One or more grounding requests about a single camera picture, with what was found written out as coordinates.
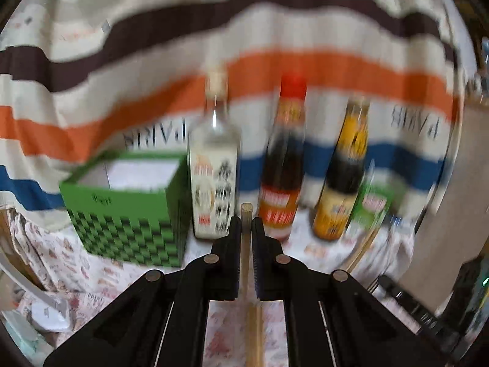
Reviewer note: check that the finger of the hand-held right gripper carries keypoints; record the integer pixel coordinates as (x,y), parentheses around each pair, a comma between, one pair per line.
(405,302)

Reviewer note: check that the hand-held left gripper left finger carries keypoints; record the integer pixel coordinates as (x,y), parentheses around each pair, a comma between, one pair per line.
(233,267)

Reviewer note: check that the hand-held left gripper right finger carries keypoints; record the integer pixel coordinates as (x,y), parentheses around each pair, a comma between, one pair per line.
(259,271)

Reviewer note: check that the single wooden chopstick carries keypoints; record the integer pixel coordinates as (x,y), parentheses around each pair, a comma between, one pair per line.
(246,237)

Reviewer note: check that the red printed paper sheet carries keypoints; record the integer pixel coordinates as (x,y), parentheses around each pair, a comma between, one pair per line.
(229,332)

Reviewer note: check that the clear bottle with white label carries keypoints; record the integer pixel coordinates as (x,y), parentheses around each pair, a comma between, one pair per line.
(214,183)

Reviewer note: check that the dark bottle with red cap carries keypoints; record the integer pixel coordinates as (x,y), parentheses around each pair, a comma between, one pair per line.
(282,168)

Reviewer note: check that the green checkered box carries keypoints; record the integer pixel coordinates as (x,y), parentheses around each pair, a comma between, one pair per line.
(126,233)

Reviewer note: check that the dark bottle with yellow label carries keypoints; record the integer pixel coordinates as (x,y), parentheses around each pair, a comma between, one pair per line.
(344,176)

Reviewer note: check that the white baby print tablecloth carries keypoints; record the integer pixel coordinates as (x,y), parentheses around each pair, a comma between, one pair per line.
(57,260)

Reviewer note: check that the striped cloth backdrop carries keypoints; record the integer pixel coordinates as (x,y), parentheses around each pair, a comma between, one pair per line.
(152,84)

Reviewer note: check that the brown cardboard panel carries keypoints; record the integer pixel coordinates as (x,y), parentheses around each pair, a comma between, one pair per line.
(15,244)

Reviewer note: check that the mint green packet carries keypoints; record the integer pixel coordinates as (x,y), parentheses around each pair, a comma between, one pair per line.
(23,340)

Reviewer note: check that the white metal frame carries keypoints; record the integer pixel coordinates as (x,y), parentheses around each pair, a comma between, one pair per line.
(23,281)

